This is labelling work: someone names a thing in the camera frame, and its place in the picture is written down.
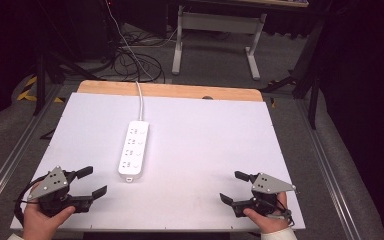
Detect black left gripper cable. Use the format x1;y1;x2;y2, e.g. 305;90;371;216
13;176;49;228

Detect person's right hand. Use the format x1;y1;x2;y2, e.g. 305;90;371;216
243;192;289;234

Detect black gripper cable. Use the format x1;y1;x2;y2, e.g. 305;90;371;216
13;176;49;228
266;199;296;227

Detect white power strip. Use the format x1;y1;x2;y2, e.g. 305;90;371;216
118;120;150;184

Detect black metal stand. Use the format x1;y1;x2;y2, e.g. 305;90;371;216
259;14;326;130
33;49;99;117

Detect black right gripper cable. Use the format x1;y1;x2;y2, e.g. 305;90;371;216
266;199;296;227

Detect black floor cables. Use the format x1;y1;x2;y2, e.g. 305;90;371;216
112;29;166;84

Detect white table sheet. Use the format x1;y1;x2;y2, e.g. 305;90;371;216
9;92;306;233

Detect yellow black floor tape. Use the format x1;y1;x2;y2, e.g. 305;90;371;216
16;75;66;104

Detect white power strip cable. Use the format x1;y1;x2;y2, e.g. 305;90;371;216
105;0;145;122

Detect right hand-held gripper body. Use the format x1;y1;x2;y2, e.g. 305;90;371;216
232;172;297;218

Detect person's left hand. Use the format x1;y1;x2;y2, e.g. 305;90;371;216
22;199;76;240

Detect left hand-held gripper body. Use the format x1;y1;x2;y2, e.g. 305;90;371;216
27;165;94;218

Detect aluminium floor rail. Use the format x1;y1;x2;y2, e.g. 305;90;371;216
0;83;64;218
296;99;361;240

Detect white metal table frame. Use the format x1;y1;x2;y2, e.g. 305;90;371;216
171;4;268;81

